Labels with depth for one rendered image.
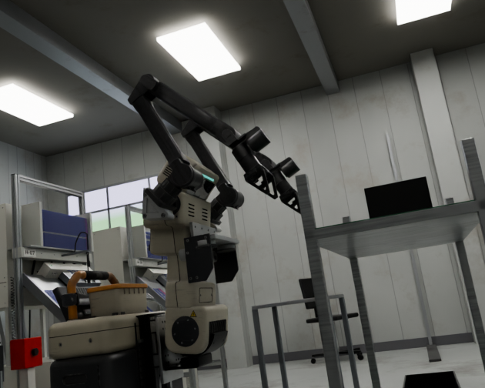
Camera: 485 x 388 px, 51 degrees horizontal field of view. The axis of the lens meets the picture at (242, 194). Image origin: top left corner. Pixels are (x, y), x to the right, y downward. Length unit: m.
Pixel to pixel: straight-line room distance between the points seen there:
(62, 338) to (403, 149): 6.28
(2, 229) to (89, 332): 2.16
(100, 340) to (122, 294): 0.24
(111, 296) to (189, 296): 0.32
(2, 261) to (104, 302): 1.94
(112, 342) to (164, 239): 0.40
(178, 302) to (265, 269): 5.82
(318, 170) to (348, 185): 0.50
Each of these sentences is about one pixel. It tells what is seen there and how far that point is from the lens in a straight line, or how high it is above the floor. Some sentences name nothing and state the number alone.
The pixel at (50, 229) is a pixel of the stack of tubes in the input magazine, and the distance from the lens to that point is 3.91.
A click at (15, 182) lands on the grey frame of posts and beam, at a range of 3.84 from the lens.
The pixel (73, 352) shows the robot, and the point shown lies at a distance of 1.88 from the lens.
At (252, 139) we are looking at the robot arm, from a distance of 1.66.
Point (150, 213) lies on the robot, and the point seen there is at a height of 1.13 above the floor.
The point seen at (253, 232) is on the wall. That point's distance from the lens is 7.71.
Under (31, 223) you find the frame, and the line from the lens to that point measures 3.87.
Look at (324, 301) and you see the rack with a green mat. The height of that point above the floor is 0.76.
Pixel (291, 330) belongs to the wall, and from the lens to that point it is 7.54.
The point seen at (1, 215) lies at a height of 1.63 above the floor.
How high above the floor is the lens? 0.77
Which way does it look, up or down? 13 degrees up
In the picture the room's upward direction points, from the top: 8 degrees counter-clockwise
